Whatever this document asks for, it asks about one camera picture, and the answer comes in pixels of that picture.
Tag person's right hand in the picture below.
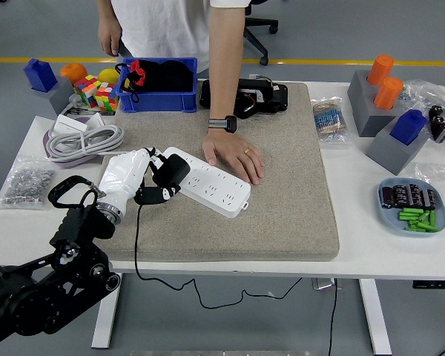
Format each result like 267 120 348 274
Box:
97 18 122 57

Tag orange fruit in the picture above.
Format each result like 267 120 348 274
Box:
59 63 88 83

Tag bag of resistors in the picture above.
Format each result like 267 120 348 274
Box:
310 96 354 146

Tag white table leg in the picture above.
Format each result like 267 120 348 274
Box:
358 278 393 356
91 273 123 349

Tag black drawstring pouch red trim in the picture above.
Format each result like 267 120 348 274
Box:
114 59 194 103

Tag black office chair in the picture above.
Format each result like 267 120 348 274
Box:
243 0 279 67

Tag black wristwatch grey strap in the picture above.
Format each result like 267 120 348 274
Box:
208 115 238 134

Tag white small box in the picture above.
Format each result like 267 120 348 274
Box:
55 113 88 134

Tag tilted colourful puzzle cube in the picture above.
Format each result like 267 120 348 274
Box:
73 74 101 109

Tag black electronic module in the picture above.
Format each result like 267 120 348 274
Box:
199 77 289 119

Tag coiled grey power cable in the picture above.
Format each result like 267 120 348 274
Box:
46 124 134 164

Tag orange cylinder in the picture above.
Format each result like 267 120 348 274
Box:
366 54 395 87
372 76 404 111

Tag white power strip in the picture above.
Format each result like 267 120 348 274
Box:
162 146 251 219

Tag black floor cable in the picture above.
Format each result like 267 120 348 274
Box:
328 277 339 356

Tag black table control box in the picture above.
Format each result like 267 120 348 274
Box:
412 280 445 290

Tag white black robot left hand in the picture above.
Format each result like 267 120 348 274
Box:
97 147 182 216

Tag light blue plate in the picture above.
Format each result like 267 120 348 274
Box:
377 177 445 237

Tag blue plastic bin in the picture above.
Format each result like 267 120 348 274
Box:
117 56 199 113

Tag black capacitor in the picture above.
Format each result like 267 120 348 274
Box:
409 183 423 207
392 184 411 208
380 186 396 209
422 188 438 211

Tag bag of metal nuts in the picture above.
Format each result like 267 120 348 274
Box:
0 155 56 211

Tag upright colourful puzzle cube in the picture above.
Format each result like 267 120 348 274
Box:
94 82 119 111

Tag grey-brown mat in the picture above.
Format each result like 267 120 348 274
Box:
82 82 340 263

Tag clear bag of screws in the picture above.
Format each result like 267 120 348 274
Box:
398 79 445 112

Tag black plug adapter with cord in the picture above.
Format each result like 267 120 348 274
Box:
133 154 304 309

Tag grey holder two holes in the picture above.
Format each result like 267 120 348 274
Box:
346 69 403 138

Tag person's left hand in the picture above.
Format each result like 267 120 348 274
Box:
202 129 266 186

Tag bag of black capacitors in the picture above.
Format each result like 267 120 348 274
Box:
428 105 445 144

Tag grey block holder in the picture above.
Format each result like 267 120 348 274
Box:
20 77 75 120
365 122 431 176

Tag silver bracket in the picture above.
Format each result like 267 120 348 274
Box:
311 277 343 291

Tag yellow lemon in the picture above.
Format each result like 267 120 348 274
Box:
97 68 120 83

